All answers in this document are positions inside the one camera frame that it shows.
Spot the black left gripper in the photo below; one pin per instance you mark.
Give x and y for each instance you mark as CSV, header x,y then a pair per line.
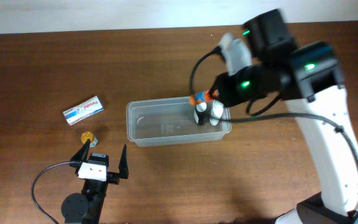
x,y
112,177

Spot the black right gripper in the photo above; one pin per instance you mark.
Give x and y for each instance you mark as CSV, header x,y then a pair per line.
x,y
227,98

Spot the white Panadol box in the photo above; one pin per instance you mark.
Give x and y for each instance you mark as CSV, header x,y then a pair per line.
x,y
83,110

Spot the orange vitamin tube white cap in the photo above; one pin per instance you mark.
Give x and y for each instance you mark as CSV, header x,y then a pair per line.
x,y
203,97

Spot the dark bottle white cap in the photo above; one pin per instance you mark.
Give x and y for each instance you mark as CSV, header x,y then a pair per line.
x,y
200,113

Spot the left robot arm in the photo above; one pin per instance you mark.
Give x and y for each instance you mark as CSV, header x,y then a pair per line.
x,y
86,206

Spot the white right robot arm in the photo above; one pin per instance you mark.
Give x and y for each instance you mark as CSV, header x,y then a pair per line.
x,y
310,82

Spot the clear plastic container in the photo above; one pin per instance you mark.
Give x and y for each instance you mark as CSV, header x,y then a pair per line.
x,y
169,121

